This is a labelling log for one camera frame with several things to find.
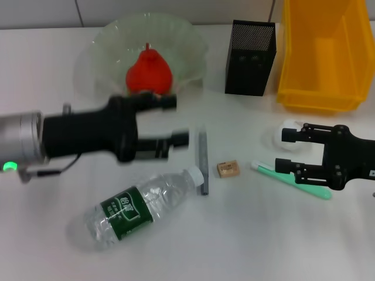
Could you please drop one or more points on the yellow plastic bin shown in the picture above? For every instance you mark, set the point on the yellow plastic bin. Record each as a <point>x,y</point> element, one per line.
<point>322,87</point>

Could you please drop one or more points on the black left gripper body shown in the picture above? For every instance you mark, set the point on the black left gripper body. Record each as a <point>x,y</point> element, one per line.
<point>88,134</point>

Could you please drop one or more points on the grey glitter pen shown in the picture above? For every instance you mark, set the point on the grey glitter pen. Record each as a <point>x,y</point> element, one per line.
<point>202,164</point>

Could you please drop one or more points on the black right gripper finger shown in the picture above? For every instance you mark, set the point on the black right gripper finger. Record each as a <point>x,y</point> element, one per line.
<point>290,135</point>
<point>282,165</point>

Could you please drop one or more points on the white paper ball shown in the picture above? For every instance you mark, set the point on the white paper ball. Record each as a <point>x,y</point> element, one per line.
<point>276,137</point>

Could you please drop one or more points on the green glass fruit plate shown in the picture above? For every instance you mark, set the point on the green glass fruit plate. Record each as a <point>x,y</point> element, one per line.
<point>181,44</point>

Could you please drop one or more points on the clear water bottle green label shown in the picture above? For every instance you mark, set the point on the clear water bottle green label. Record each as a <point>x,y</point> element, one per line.
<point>164,193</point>

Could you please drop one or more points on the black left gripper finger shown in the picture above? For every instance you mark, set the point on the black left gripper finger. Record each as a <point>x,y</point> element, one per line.
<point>178,139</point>
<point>167,102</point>

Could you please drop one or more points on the black mesh pen holder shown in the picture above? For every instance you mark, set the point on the black mesh pen holder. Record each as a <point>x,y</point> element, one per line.
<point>249,70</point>

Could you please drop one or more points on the small tan eraser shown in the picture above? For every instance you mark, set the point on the small tan eraser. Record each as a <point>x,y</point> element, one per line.
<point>228,169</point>

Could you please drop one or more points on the red orange toy fruit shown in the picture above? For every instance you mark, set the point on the red orange toy fruit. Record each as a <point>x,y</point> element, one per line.
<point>149,73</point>

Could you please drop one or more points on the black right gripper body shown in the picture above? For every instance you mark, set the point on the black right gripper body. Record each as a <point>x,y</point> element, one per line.
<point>351,158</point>

